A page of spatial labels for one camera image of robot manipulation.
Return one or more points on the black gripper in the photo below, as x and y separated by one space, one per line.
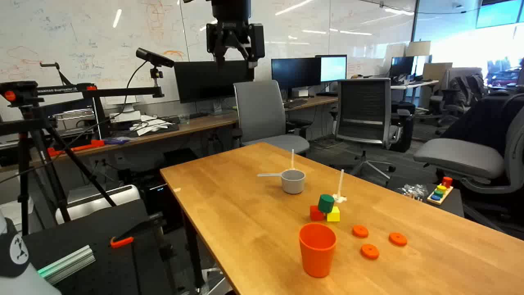
234 31

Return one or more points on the green block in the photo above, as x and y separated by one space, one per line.
326 203

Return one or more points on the red-orange cube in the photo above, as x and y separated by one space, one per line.
316 213

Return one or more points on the orange disc with hole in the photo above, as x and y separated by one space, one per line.
360 231
398 239
369 251

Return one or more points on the orange plastic cup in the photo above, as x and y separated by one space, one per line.
316 252

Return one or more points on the black computer monitor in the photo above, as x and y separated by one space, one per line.
293 74

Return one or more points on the grey office chair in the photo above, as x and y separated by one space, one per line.
259 111
459 156

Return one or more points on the long wooden desk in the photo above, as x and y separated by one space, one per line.
190 126

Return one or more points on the lit computer monitor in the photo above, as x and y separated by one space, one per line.
333 69

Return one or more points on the white papers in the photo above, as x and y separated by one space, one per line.
149 126

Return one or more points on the white lamp shade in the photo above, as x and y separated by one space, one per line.
418 48

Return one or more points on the orange bar clamp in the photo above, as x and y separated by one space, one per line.
76 148

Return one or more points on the black clamp orange tip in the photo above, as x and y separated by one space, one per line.
136 229

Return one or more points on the white metal beam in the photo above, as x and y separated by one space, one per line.
98 203

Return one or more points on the black tripod orange knobs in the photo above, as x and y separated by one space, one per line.
33 136

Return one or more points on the clear plastic bag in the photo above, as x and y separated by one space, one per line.
414 190

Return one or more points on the low black table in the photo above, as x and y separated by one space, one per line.
426 205

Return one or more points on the colourful stacking toy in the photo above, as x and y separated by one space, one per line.
439 192

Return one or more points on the black side table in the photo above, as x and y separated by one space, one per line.
103 262

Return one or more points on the aluminium bar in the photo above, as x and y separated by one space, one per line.
67 264

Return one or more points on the black white foreground device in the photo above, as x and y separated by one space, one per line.
13 256

